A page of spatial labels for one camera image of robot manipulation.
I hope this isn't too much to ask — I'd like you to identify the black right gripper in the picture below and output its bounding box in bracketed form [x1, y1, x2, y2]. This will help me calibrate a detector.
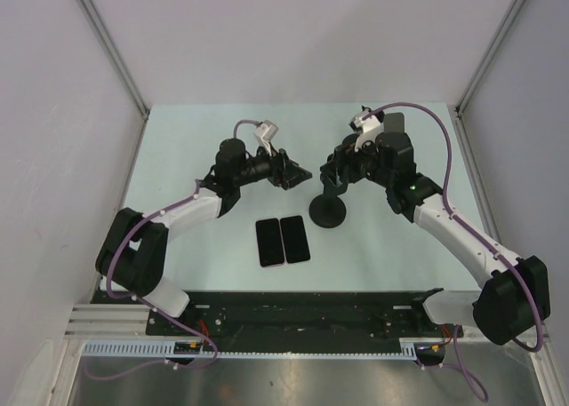
[322, 131, 394, 187]

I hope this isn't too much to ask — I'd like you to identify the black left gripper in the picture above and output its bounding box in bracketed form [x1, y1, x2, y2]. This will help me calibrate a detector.
[234, 140, 311, 191]

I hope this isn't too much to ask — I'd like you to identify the pink phone black screen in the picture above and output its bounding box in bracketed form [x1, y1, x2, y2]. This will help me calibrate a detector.
[255, 218, 285, 268]

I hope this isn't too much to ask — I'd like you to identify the white phone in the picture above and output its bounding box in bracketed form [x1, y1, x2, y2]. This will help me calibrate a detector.
[280, 215, 311, 264]

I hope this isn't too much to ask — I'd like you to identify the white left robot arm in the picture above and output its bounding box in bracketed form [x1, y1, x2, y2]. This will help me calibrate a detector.
[95, 139, 312, 335]

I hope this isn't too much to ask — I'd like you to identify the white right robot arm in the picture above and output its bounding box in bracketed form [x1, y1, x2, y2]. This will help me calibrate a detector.
[309, 133, 550, 352]

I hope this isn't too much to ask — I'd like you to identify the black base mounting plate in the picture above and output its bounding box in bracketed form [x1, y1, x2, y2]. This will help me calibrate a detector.
[91, 290, 466, 353]

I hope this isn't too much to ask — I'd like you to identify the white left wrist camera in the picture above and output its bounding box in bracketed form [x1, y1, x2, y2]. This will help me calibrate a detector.
[253, 120, 279, 155]

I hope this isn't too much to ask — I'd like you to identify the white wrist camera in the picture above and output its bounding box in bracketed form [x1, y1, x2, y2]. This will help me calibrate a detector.
[253, 120, 279, 155]
[349, 111, 384, 152]

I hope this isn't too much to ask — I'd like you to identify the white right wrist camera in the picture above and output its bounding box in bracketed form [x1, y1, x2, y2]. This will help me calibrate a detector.
[349, 111, 384, 152]

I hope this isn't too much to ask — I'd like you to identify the white corner frame post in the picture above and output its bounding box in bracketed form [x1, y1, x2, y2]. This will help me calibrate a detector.
[453, 0, 541, 116]

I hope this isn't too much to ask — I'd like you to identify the white slotted cable duct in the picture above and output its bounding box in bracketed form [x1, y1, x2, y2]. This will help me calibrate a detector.
[84, 338, 421, 361]

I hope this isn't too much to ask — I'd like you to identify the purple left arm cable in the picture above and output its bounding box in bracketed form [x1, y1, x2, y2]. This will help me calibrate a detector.
[82, 119, 263, 380]

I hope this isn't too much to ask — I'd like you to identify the left aluminium frame post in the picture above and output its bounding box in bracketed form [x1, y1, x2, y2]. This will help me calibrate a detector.
[66, 0, 150, 123]

